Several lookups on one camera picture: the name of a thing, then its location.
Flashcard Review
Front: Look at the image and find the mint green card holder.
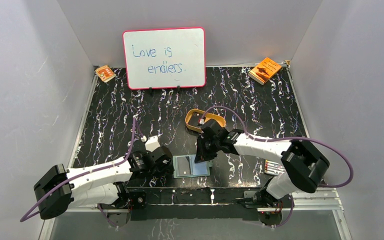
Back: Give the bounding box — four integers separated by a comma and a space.
173, 154, 213, 179

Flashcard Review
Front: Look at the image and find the small orange card box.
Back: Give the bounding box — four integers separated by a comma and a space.
95, 65, 116, 83

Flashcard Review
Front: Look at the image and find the marker pen box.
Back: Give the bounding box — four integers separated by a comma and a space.
264, 159, 286, 176

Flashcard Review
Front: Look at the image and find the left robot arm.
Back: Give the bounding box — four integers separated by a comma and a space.
33, 146, 173, 220

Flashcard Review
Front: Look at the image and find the black credit card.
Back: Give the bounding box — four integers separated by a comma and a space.
176, 156, 192, 177

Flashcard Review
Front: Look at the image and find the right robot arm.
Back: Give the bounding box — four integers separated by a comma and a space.
194, 119, 330, 207

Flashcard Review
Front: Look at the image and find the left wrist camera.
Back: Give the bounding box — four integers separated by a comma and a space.
140, 135, 161, 152

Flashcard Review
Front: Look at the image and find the pink framed whiteboard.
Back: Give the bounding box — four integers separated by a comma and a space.
122, 27, 207, 90

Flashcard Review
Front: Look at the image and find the card inside tray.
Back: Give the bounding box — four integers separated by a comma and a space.
188, 112, 202, 126

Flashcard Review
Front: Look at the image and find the aluminium frame rail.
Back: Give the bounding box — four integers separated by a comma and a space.
65, 187, 342, 213

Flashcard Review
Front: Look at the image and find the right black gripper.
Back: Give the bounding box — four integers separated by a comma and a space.
194, 135, 220, 164

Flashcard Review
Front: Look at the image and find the orange book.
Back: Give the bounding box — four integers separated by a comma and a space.
248, 57, 282, 85

